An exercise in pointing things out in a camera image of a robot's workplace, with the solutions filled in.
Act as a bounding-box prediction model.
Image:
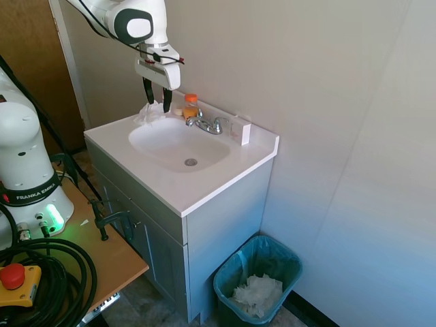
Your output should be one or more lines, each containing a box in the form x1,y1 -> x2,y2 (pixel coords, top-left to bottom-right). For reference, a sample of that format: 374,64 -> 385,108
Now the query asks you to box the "white door frame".
48,0 -> 92,133

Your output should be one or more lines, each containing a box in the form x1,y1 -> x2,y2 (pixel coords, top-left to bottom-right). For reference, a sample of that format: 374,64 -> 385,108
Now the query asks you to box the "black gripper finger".
161,87 -> 174,114
142,77 -> 155,105

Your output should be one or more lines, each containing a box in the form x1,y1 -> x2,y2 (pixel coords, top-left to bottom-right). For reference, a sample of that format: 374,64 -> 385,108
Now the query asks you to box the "desk height control panel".
91,292 -> 123,313

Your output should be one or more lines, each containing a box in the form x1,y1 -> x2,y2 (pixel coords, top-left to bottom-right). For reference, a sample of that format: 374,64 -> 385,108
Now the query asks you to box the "white vanity sink top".
83,98 -> 281,218

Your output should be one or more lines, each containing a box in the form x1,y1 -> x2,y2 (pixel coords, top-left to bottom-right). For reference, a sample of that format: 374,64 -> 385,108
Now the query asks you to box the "translucent blue bin liner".
213,235 -> 304,323

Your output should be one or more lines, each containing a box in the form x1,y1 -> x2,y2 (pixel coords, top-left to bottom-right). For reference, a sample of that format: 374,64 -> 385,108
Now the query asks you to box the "pile of white tissues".
231,273 -> 284,320

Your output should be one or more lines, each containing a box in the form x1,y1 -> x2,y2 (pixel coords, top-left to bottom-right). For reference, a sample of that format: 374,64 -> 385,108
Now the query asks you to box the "thick black cable coil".
0,203 -> 99,327

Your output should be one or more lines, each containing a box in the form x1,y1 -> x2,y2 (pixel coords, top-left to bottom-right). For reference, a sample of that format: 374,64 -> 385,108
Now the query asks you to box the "yellow emergency stop box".
0,263 -> 43,308

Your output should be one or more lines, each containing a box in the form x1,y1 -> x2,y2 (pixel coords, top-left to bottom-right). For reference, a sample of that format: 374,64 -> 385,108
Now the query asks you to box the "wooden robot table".
0,176 -> 151,327

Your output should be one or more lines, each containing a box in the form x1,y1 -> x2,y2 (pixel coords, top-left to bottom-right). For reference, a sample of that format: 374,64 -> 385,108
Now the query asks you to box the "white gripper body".
135,57 -> 182,91

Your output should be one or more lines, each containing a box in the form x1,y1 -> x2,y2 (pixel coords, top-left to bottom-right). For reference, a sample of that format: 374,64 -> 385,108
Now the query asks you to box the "grey vanity cabinet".
84,139 -> 275,325

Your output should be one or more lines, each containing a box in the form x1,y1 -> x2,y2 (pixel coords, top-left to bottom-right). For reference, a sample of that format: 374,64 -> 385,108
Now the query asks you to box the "chrome sink faucet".
185,108 -> 230,136

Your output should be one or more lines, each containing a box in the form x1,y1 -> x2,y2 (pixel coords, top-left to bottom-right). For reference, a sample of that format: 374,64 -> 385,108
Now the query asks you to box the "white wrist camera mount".
138,43 -> 181,66

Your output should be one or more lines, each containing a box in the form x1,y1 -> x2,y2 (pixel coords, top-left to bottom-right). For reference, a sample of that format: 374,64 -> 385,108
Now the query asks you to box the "white tissue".
133,99 -> 167,128

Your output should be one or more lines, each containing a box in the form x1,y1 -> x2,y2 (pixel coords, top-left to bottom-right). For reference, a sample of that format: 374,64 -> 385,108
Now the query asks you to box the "teal trash bin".
213,235 -> 304,327

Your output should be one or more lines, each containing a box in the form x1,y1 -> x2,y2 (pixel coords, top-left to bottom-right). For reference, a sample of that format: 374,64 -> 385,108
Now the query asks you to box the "black baseboard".
281,290 -> 342,327

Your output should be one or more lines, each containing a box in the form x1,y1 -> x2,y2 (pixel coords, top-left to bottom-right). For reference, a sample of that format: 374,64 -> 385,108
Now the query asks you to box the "brown wooden door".
0,0 -> 87,155

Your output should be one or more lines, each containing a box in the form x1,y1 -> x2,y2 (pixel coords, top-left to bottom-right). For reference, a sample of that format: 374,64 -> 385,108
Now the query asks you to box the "white rectangular box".
228,114 -> 253,148

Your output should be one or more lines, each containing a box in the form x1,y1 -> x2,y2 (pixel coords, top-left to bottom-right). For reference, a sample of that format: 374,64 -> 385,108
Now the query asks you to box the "black table clamp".
87,198 -> 134,243
50,153 -> 75,181

